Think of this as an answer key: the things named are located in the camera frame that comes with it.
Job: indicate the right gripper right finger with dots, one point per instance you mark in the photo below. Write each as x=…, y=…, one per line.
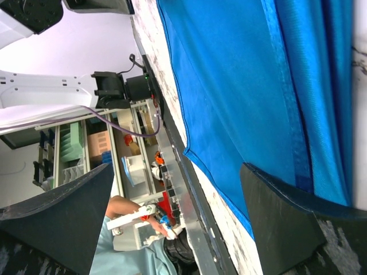
x=298, y=233

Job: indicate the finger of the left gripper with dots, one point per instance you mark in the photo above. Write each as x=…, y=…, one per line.
x=101, y=6

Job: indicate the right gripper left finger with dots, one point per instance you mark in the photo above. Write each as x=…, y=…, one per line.
x=57, y=231

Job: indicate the blue satin napkin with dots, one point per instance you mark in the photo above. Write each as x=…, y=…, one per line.
x=267, y=83

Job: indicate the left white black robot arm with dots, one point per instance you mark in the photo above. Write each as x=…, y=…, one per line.
x=100, y=90

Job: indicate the person in light shirt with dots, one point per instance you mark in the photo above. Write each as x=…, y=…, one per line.
x=119, y=255

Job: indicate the background storage shelf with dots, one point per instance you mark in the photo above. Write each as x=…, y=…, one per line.
x=37, y=158

